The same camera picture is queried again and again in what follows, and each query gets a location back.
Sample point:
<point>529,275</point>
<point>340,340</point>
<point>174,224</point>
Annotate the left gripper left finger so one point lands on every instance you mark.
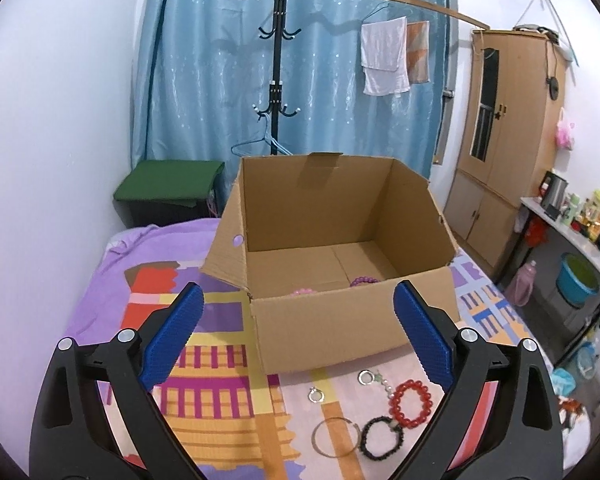
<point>71,437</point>

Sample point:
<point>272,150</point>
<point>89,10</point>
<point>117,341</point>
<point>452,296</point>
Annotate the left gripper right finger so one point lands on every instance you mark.
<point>522,438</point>

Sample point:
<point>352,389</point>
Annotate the thin gold bangle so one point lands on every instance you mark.
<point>344,437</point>

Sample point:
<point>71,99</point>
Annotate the light blue plastic bag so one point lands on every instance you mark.
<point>563,382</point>

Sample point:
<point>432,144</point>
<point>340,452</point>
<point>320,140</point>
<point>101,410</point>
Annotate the pink water bottle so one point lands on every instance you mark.
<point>520,288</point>

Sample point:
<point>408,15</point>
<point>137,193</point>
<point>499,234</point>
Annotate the blue plastic basin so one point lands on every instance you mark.
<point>576,281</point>

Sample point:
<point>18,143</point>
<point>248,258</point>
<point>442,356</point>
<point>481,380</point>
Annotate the white side table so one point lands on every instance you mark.
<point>583,247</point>

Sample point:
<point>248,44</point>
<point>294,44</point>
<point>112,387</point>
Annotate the green white bottle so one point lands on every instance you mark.
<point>570,208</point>

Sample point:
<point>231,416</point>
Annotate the black electric kettle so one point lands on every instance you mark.
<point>554,187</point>

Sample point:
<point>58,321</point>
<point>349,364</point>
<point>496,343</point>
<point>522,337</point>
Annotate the brown cardboard box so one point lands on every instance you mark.
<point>318,243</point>

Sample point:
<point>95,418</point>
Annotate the green covered black bin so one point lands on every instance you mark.
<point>165,192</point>

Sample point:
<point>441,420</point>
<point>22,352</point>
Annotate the pink plastic bag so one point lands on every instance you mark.
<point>564,136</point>

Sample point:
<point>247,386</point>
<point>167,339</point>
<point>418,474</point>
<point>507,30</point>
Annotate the wooden wardrobe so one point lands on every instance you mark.
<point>517,90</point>

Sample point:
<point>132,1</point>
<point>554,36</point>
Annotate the blue clothes hanger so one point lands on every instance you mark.
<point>239,149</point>

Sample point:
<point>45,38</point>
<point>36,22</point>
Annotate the blue curtain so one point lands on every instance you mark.
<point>202,66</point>

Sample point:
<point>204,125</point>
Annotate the white hanging towel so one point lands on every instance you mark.
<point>383,57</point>

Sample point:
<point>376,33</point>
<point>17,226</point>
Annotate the orange patterned hanging towel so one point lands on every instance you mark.
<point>417,52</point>

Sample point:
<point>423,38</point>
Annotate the black coat rack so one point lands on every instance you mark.
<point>276,106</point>

